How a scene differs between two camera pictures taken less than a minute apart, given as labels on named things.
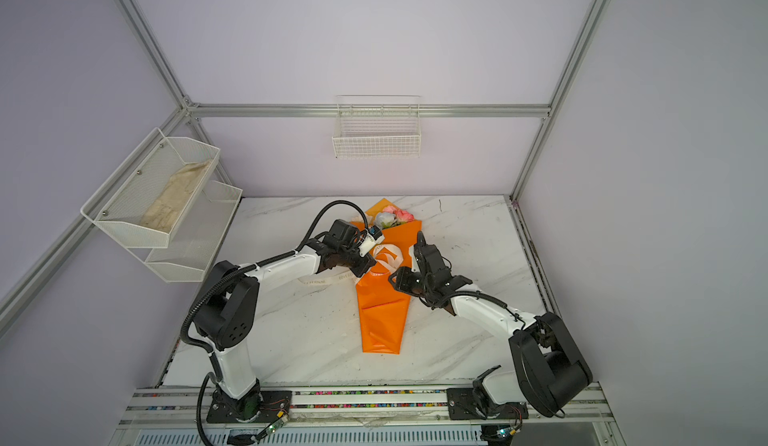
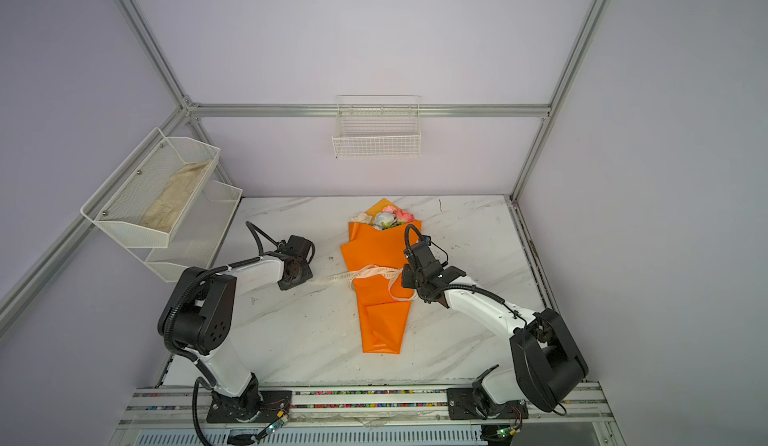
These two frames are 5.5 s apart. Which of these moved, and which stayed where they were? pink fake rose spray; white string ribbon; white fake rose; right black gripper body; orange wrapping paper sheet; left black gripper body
Moved: white string ribbon; left black gripper body
Stayed: orange wrapping paper sheet; pink fake rose spray; right black gripper body; white fake rose
